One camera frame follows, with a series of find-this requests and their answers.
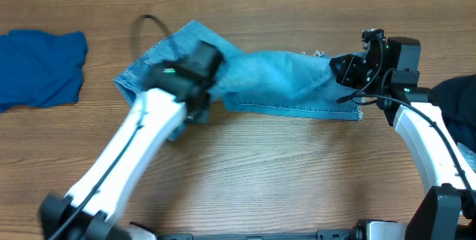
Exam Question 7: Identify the light blue denim jeans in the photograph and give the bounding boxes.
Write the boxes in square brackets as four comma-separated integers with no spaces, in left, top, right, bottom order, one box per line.
[114,20,363,120]

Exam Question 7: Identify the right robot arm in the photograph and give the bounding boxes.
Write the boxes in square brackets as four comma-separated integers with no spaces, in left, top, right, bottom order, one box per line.
[316,29,475,240]

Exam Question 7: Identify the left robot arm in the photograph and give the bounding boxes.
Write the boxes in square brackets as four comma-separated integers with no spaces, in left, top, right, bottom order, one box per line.
[39,42,224,240]

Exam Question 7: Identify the dark navy garment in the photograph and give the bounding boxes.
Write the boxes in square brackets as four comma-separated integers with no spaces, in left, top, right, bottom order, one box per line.
[431,74,475,152]

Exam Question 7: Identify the dark blue t-shirt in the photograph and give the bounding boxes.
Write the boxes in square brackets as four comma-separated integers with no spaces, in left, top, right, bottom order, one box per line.
[1,30,89,112]

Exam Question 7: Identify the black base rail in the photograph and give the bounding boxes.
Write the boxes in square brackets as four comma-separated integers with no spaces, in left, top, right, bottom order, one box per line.
[126,228,358,240]

